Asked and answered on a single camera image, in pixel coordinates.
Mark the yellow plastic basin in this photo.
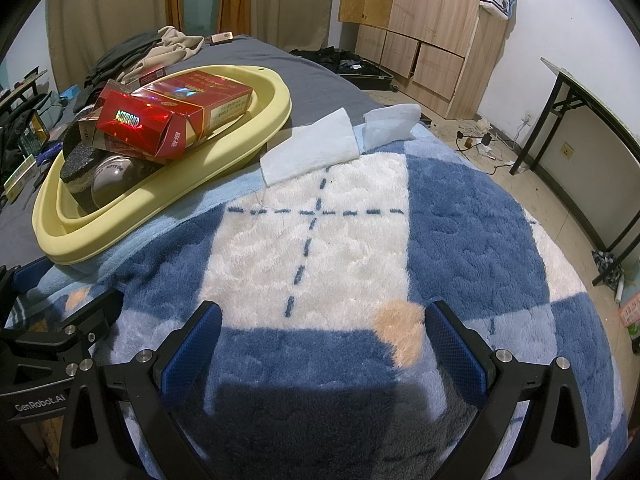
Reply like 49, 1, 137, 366
32, 64, 292, 265

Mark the wooden wardrobe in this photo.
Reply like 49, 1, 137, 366
337, 0, 521, 121

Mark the small red box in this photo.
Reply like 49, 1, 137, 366
121, 65, 167, 87

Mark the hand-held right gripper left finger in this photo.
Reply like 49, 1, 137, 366
60, 300, 223, 480

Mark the beige curtain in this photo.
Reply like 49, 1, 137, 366
247, 0, 337, 53
45, 0, 173, 88

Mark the small white box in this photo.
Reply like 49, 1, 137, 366
77, 114, 99, 150

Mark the power strip with cables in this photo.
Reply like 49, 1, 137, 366
452, 125, 521, 173

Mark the dark clothing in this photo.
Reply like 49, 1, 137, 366
84, 31, 166, 88

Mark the large red carton box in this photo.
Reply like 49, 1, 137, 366
131, 71, 254, 142

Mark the light blue towel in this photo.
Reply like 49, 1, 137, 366
362, 103, 423, 153

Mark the red box with holographic label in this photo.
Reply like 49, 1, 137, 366
95, 91, 207, 160

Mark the white green box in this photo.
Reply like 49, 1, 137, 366
4, 156, 37, 196

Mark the black backpack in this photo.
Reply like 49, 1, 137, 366
0, 92, 63, 161

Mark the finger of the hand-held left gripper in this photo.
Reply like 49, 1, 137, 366
60, 289, 126, 361
0, 264, 58, 331

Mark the patterned cloth under table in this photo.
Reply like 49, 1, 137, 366
591, 250, 626, 291

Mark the blue white checked blanket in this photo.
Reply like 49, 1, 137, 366
0, 135, 636, 480

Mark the white towel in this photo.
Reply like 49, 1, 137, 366
259, 107, 362, 187

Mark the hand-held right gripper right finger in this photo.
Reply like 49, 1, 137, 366
425, 300, 606, 480

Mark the orange packet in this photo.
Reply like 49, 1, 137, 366
617, 300, 640, 331

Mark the black folding table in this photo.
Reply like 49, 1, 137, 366
509, 56, 640, 286

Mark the beige container with heart knob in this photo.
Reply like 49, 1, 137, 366
91, 155, 147, 209

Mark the black open suitcase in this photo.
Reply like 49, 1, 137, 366
290, 46, 396, 92

